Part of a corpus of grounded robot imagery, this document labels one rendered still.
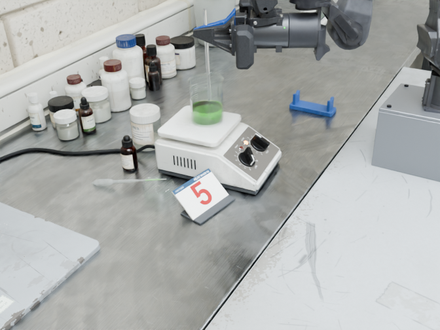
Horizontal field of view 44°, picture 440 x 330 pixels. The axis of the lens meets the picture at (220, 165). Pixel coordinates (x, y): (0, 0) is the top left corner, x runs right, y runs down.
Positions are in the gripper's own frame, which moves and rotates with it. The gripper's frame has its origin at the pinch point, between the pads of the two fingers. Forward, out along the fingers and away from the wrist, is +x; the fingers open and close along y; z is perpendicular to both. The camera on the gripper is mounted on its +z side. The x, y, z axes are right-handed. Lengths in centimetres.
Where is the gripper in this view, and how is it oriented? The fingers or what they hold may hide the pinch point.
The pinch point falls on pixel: (214, 31)
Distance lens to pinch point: 93.6
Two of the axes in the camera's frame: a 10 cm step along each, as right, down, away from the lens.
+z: -0.4, -8.5, -5.3
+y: -0.6, 5.3, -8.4
